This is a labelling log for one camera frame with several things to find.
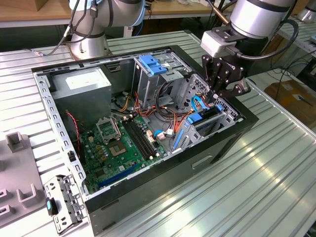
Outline grey power supply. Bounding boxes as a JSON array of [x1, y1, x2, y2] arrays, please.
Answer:
[[49, 67, 113, 128]]

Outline black cable brass plug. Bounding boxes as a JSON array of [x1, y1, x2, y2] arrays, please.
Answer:
[[31, 0, 82, 56]]

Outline CPU socket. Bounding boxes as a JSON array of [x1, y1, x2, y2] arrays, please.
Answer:
[[106, 138, 128, 158]]

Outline black RAM slot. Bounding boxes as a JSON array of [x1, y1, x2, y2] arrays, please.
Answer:
[[129, 118, 160, 158], [122, 118, 151, 160]]

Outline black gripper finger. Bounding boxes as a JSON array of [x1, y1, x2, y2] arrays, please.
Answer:
[[201, 54, 221, 103], [213, 70, 251, 100]]

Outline metal socket cover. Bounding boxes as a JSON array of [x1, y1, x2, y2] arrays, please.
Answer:
[[95, 118, 122, 145]]

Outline grey metal drive cage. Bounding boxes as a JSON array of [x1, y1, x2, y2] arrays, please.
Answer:
[[132, 50, 192, 109]]

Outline thick black camera cable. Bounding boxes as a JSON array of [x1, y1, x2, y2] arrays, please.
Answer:
[[228, 19, 299, 60]]

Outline orange black wire bundle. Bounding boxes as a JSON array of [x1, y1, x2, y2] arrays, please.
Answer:
[[111, 90, 195, 135]]

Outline black PC case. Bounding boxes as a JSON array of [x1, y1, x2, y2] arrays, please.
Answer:
[[31, 44, 259, 237]]

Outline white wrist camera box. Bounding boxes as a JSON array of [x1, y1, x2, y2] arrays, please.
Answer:
[[200, 27, 237, 59]]

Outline black cable metal sleeve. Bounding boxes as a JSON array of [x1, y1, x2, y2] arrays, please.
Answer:
[[207, 0, 233, 25]]

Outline brown cardboard box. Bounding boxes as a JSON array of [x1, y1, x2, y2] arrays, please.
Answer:
[[261, 34, 294, 62], [264, 80, 316, 124], [34, 0, 50, 12]]

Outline short blue wire white plug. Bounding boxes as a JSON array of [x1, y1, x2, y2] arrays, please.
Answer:
[[153, 127, 176, 141]]

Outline wooden desk white frame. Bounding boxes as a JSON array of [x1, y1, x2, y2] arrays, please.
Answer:
[[0, 0, 235, 47]]

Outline metal slot bracket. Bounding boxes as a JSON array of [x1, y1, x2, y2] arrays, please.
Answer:
[[43, 174, 86, 235]]

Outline grey parts rack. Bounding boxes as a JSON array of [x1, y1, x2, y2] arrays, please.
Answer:
[[0, 131, 54, 229]]

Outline metal locking lever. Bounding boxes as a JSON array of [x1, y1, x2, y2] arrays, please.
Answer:
[[111, 115, 122, 139]]

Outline red black fan wire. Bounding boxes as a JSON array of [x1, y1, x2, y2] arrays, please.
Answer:
[[64, 111, 82, 156]]

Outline blue expansion slot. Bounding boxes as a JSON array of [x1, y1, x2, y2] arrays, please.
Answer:
[[97, 164, 138, 189]]

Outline green motherboard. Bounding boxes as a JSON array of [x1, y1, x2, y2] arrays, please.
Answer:
[[80, 115, 168, 196]]

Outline hard disk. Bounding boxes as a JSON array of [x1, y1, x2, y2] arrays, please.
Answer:
[[172, 105, 224, 151]]

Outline orange red power wire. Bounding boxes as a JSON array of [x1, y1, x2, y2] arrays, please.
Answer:
[[196, 92, 213, 108]]

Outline blue plastic drive latch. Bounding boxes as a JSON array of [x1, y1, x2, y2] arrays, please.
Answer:
[[139, 54, 168, 77]]

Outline blue data wire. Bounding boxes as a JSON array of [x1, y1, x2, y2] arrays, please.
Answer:
[[191, 95, 213, 114]]

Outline grey metal disk bay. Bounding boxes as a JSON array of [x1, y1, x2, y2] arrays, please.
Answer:
[[170, 73, 245, 154]]

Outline metal slat side table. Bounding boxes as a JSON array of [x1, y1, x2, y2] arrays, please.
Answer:
[[278, 15, 316, 72]]

